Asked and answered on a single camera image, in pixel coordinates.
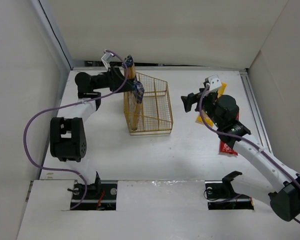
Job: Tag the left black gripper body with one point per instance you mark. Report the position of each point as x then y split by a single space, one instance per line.
117 79

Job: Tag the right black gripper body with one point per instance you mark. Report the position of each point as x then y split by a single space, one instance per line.
197 99

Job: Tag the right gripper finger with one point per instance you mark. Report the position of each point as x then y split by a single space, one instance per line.
189 100
207 90

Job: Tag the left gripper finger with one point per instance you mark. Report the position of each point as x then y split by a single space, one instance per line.
129 86
116 74

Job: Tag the blue label spaghetti bag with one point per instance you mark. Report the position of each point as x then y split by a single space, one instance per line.
136 104

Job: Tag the black label spaghetti bag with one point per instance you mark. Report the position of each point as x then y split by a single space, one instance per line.
129 68

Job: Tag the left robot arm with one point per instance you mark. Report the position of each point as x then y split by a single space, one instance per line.
67 134

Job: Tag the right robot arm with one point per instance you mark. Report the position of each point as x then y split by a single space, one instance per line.
284 197

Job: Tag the red spaghetti bag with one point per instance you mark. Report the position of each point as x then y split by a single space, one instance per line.
225 149

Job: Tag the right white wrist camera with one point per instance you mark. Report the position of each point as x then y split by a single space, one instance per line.
213 81

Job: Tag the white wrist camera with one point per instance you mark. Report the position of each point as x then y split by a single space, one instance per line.
213 81
107 58

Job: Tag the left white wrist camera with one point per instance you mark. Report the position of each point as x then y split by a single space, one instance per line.
107 58

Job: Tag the gold wire basket shelf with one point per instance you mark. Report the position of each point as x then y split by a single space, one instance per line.
156 116

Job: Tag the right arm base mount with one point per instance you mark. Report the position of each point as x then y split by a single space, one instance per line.
220 194

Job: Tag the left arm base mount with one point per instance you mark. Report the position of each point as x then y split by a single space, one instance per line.
104 199

